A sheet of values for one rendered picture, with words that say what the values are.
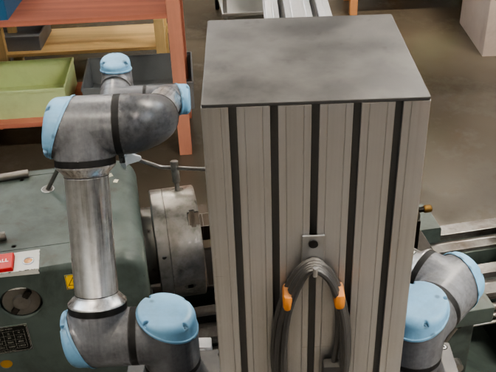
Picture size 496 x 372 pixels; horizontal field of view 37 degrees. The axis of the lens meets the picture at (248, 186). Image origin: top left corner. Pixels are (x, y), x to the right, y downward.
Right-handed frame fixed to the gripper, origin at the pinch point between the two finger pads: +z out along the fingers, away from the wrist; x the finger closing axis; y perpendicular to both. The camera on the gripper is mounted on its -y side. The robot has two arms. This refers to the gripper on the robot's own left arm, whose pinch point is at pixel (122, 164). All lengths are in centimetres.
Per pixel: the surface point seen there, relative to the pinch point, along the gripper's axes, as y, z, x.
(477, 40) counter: 275, 186, 295
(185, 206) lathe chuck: 15.6, 4.8, -14.3
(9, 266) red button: -28.7, -2.9, -33.8
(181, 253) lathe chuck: 12.8, 11.1, -25.4
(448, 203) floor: 169, 155, 105
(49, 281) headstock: -20.3, 2.4, -35.7
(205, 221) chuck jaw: 20.4, 7.8, -17.9
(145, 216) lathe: 4.6, 9.5, -11.7
